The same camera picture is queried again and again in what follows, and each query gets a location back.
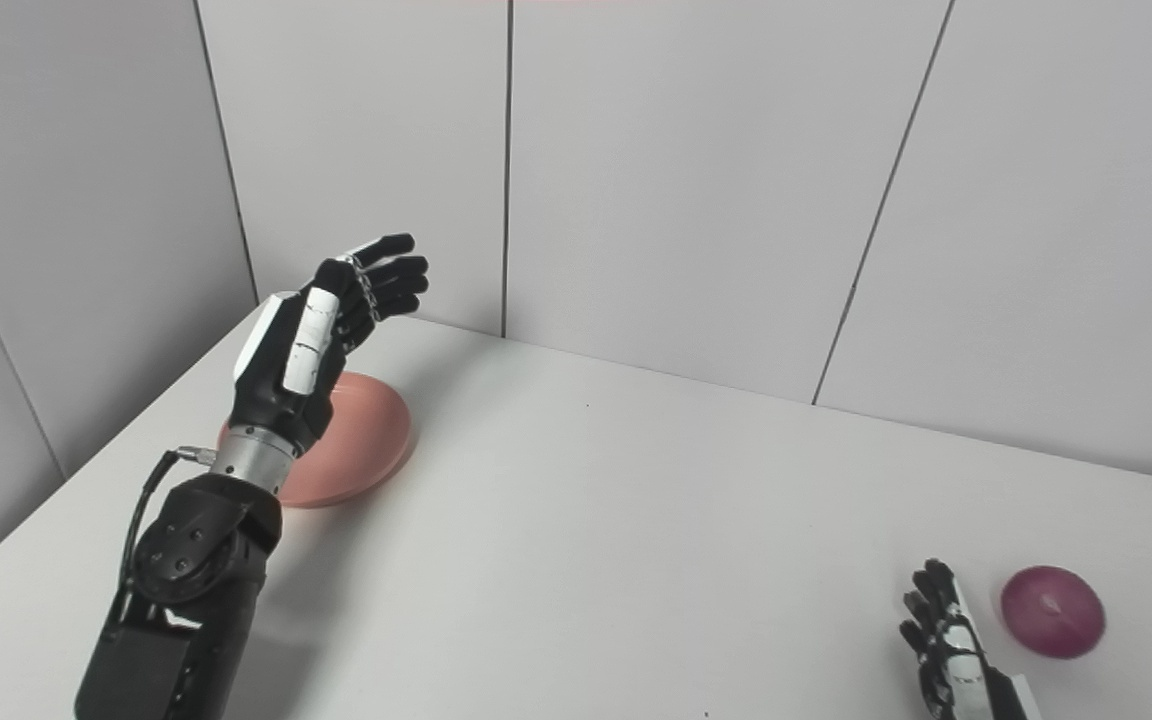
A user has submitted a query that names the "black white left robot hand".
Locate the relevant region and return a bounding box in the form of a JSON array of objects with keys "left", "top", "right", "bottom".
[{"left": 229, "top": 234, "right": 430, "bottom": 457}]

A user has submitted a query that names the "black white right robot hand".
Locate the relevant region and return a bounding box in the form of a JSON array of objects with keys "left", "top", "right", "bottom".
[{"left": 899, "top": 559, "right": 1043, "bottom": 720}]

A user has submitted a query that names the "pink round plate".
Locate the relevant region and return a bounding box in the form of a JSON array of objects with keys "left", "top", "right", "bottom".
[{"left": 216, "top": 372, "right": 413, "bottom": 509}]

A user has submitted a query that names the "purple red onion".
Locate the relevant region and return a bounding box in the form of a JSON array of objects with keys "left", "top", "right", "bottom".
[{"left": 1000, "top": 566, "right": 1106, "bottom": 659}]

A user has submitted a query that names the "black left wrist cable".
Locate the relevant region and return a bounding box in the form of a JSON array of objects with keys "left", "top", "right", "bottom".
[{"left": 119, "top": 446, "right": 219, "bottom": 603}]

